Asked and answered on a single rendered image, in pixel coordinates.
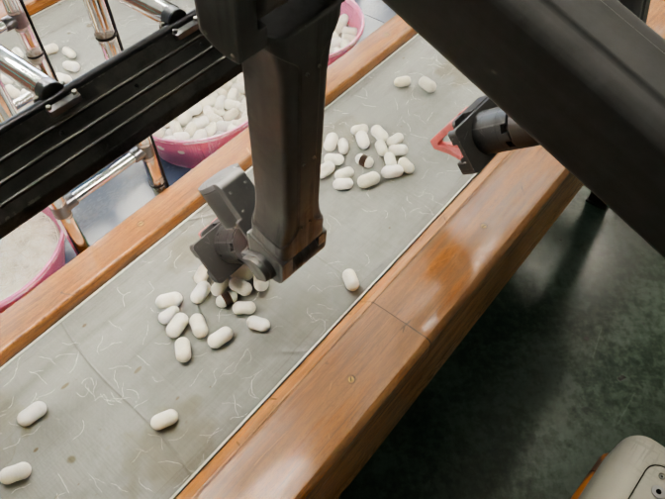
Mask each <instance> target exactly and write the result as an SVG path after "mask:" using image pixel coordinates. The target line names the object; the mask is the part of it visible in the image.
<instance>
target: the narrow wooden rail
mask: <svg viewBox="0 0 665 499"><path fill-rule="evenodd" d="M416 34H417V32H416V31H415V30H414V29H413V28H412V27H410V26H409V25H408V24H407V23H406V22H405V21H404V20H403V19H402V18H401V17H400V16H398V15H396V16H394V17H393V18H392V19H390V20H389V21H388V22H386V23H385V24H384V25H382V26H381V27H380V28H378V29H377V30H376V31H375V32H373V33H372V34H371V35H369V36H368V37H367V38H365V39H364V40H363V41H361V42H360V43H359V44H357V45H356V46H355V47H353V48H352V49H351V50H349V51H348V52H346V53H345V54H344V55H342V56H341V57H340V58H338V59H337V60H336V61H334V62H333V63H332V64H330V65H329V66H328V73H327V88H326V103H325V108H326V107H327V106H328V105H330V103H331V102H332V101H334V100H335V99H336V98H337V97H339V96H340V95H341V94H342V93H344V92H345V91H346V90H347V89H349V88H350V87H351V86H352V85H354V84H355V83H356V82H357V81H359V80H360V79H361V78H362V77H364V76H365V75H366V74H367V73H369V72H370V71H371V70H372V69H374V68H375V67H376V66H377V65H379V64H380V63H381V62H382V61H384V60H385V59H386V58H387V57H388V56H390V55H391V54H392V53H393V52H395V51H396V50H397V49H399V48H400V47H401V46H402V45H404V44H405V43H406V42H407V41H409V40H410V39H411V38H412V37H414V36H415V35H416ZM235 163H238V165H239V166H240V168H241V169H242V170H243V171H244V172H246V171H247V170H248V169H249V168H251V167H252V158H251V149H250V139H249V130H248V127H247V128H246V129H245V130H243V131H242V132H241V133H239V134H238V135H237V136H235V137H234V138H233V139H231V140H230V141H228V142H227V143H226V144H224V145H223V146H222V147H220V148H219V149H218V150H216V151H215V152H214V153H212V154H211V155H210V156H208V157H207V158H206V159H204V160H203V161H202V162H200V163H199V164H198V165H196V166H195V167H194V168H192V169H191V170H190V171H189V172H187V173H186V174H185V175H183V176H182V177H181V178H180V179H178V180H177V181H176V182H175V183H173V184H172V185H171V186H169V187H168V188H166V189H165V190H164V191H162V192H161V193H159V194H158V195H157V196H155V197H154V198H153V199H151V200H150V201H149V202H147V203H146V204H145V205H143V206H142V207H141V208H139V209H138V210H137V211H136V212H135V213H134V214H132V215H131V216H130V217H128V218H127V219H126V220H124V221H123V222H122V223H120V224H119V225H118V226H116V227H115V228H114V229H112V230H111V231H110V232H109V233H107V234H106V235H105V236H103V237H102V238H101V239H99V240H98V241H97V242H95V243H94V244H93V245H91V246H90V247H89V248H87V249H86V250H84V251H83V252H82V253H80V254H79V255H78V256H76V257H75V258H74V259H72V260H71V261H70V262H68V263H67V264H66V265H64V266H63V267H62V268H60V269H59V270H58V271H56V272H55V273H54V274H53V275H51V276H50V277H49V278H47V279H46V280H45V281H43V282H42V283H41V284H39V285H38V286H37V287H35V288H34V289H33V290H31V291H30V292H29V293H27V294H26V295H25V296H23V297H22V298H21V299H19V300H18V301H17V302H15V303H14V304H13V305H11V306H10V307H9V308H7V309H6V310H5V311H3V312H2V313H1V314H0V367H1V366H3V365H4V364H5V363H6V362H8V361H9V360H10V359H11V358H13V357H14V356H15V355H16V354H18V353H19V352H20V351H21V350H23V349H24V348H25V347H27V346H28V345H29V344H30V343H32V342H33V341H34V340H35V339H37V338H38V337H39V336H40V335H42V334H43V333H44V332H45V331H47V330H48V329H49V328H50V327H52V326H53V325H54V324H55V323H57V322H58V321H59V320H60V319H62V318H63V317H64V316H65V315H67V314H68V313H69V312H70V311H72V310H73V309H74V308H75V307H77V306H78V305H79V304H80V303H82V302H83V301H84V300H85V299H87V298H88V297H89V296H90V295H92V294H93V293H94V292H95V291H97V290H98V289H99V288H100V287H102V286H103V285H104V284H105V283H107V282H108V281H109V280H110V279H112V278H113V277H114V276H115V275H117V274H118V273H119V272H120V271H122V270H123V269H124V268H125V267H127V266H128V265H129V264H130V263H132V262H133V261H134V260H135V259H137V258H138V257H139V256H140V255H142V254H143V253H144V252H145V251H147V250H148V249H149V248H151V247H152V246H153V245H154V244H156V243H157V242H158V241H159V240H161V239H162V238H163V237H164V236H166V235H167V234H168V233H169V232H171V231H172V230H173V229H174V228H176V227H177V226H178V225H179V224H181V223H182V222H183V221H184V220H186V219H187V218H188V217H189V216H191V215H192V214H193V213H194V212H196V211H197V210H198V209H199V208H201V207H202V206H203V205H204V204H206V203H207V202H206V200H205V199H204V197H203V196H202V195H201V193H200V192H199V190H198V188H199V187H200V186H201V185H202V184H203V183H204V182H205V181H206V180H207V179H209V178H210V177H212V176H213V175H214V174H216V173H218V172H219V171H221V170H222V169H224V168H226V167H228V166H230V165H232V164H235Z"/></svg>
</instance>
